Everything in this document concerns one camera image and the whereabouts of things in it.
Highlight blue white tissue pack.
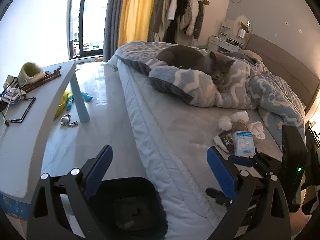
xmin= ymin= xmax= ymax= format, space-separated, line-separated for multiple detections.
xmin=233 ymin=131 xmax=255 ymax=158

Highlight white sock front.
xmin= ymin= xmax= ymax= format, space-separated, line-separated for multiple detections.
xmin=248 ymin=121 xmax=266 ymax=140

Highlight white sock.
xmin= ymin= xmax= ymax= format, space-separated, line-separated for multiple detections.
xmin=230 ymin=111 xmax=249 ymax=123
xmin=248 ymin=121 xmax=266 ymax=140

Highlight black snack packet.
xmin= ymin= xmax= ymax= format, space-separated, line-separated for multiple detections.
xmin=213 ymin=131 xmax=234 ymax=153

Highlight black trash bin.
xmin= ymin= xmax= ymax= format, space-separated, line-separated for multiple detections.
xmin=89 ymin=177 xmax=168 ymax=239

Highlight person's right hand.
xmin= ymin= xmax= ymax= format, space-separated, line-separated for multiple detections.
xmin=289 ymin=207 xmax=312 ymax=239

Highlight brown tape roll rear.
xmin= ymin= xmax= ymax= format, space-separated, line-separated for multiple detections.
xmin=233 ymin=119 xmax=248 ymax=132

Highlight white sock rear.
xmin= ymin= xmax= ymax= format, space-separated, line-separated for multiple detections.
xmin=230 ymin=111 xmax=249 ymax=123

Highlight blue patterned fleece blanket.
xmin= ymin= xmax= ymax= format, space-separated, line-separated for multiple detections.
xmin=112 ymin=41 xmax=305 ymax=145

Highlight light blue side table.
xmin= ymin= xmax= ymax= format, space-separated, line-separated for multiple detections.
xmin=0 ymin=61 xmax=89 ymax=204

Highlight white bubble wrap roll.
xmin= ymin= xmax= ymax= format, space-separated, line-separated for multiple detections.
xmin=218 ymin=116 xmax=233 ymax=131

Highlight keys on floor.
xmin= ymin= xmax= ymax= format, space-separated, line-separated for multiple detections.
xmin=60 ymin=114 xmax=79 ymax=127

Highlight grey bed headboard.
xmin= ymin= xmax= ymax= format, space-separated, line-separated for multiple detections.
xmin=244 ymin=34 xmax=319 ymax=114

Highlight yellow plastic bag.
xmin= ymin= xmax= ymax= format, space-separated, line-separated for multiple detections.
xmin=54 ymin=90 xmax=72 ymax=119

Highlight teal toy on floor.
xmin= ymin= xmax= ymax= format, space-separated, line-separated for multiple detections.
xmin=66 ymin=92 xmax=93 ymax=111

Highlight grey bed mattress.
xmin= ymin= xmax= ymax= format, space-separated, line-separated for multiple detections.
xmin=109 ymin=56 xmax=235 ymax=239

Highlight grey cat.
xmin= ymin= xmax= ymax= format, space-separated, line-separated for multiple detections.
xmin=156 ymin=45 xmax=235 ymax=92

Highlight grey pillow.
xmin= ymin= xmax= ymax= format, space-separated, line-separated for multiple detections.
xmin=239 ymin=49 xmax=263 ymax=61

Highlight dark wooden sticks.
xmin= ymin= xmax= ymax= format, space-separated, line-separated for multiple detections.
xmin=22 ymin=66 xmax=61 ymax=93

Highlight green white plush slipper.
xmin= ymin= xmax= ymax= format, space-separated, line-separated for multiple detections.
xmin=17 ymin=62 xmax=46 ymax=86

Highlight white vanity with mirror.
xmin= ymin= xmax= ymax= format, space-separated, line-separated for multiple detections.
xmin=207 ymin=16 xmax=252 ymax=52

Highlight grey curtain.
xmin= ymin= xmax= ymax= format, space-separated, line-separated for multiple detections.
xmin=103 ymin=0 xmax=123 ymax=62

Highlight hanging clothes rack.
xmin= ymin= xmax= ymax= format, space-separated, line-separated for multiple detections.
xmin=147 ymin=0 xmax=210 ymax=46

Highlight balcony glass door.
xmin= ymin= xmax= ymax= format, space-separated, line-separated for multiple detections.
xmin=67 ymin=0 xmax=108 ymax=59

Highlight yellow curtain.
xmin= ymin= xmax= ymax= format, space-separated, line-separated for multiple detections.
xmin=118 ymin=0 xmax=155 ymax=46

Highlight black wire stand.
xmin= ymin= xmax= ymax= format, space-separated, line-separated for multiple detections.
xmin=1 ymin=77 xmax=36 ymax=126

